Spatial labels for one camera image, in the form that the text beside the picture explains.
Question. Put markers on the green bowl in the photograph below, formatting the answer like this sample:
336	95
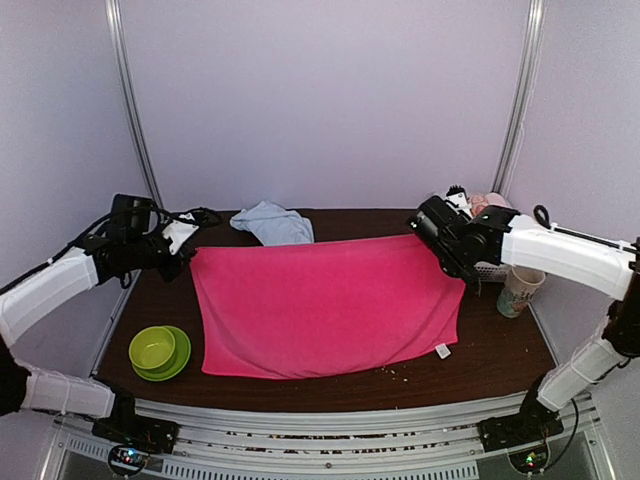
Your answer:
152	349

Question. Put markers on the left aluminium post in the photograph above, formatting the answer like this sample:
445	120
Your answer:
118	40

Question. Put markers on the cartoon print rolled towel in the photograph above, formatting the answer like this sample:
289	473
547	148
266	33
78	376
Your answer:
478	203

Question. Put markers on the aluminium front rail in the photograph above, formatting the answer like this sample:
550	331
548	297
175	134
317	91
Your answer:
440	442

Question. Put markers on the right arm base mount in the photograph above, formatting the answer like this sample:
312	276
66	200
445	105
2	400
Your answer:
524	427

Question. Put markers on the aluminium post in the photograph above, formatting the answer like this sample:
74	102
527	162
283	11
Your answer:
118	40
525	85

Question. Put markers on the cream patterned mug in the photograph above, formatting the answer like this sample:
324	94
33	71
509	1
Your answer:
519	288

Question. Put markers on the right aluminium post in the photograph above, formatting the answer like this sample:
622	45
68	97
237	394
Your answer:
525	85

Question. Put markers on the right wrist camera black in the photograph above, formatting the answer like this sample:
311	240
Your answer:
431	218

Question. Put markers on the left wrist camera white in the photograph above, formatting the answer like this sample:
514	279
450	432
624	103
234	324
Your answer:
177	233

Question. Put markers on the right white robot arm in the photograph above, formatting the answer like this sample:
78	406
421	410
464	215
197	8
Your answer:
592	286

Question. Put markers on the light pink rolled towel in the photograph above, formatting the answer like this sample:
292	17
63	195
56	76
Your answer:
496	199

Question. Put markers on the magenta pink towel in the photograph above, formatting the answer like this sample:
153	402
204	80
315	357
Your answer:
322	309

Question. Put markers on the white plastic basket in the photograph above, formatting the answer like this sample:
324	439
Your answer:
487	272

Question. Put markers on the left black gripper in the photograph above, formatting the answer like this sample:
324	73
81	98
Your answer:
179	261

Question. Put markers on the light blue towel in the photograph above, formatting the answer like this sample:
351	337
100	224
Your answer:
273	225

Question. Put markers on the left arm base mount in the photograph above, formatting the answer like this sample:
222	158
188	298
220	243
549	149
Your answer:
145	433

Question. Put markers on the green plate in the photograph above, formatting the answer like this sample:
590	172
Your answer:
182	356

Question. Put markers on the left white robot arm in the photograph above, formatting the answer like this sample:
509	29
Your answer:
81	268

